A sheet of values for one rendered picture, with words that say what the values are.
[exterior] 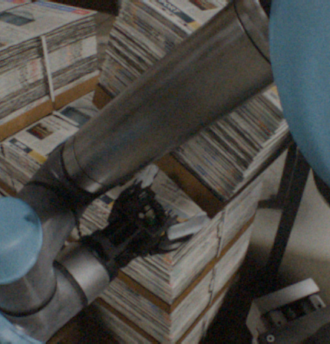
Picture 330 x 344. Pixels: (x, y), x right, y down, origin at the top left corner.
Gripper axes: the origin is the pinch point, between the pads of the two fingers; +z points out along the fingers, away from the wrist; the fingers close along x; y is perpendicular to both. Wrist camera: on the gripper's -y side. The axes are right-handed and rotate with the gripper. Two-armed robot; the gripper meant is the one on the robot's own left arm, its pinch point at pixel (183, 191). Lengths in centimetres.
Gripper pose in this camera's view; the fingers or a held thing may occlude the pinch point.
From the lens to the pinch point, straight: 64.6
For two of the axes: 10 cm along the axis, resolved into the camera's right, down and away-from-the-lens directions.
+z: 6.5, -4.9, 5.8
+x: -7.1, -6.7, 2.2
